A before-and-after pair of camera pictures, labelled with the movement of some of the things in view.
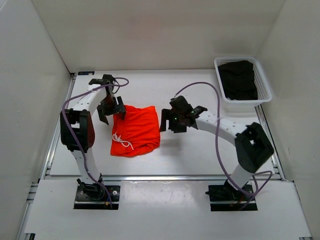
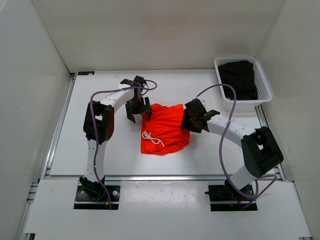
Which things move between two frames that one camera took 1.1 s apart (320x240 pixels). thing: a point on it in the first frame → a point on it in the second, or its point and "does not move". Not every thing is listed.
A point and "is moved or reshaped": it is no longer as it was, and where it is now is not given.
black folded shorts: x=238 y=80 does not move
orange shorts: x=139 y=132 is moved or reshaped
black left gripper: x=119 y=108 → x=143 y=109
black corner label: x=85 y=73 does not move
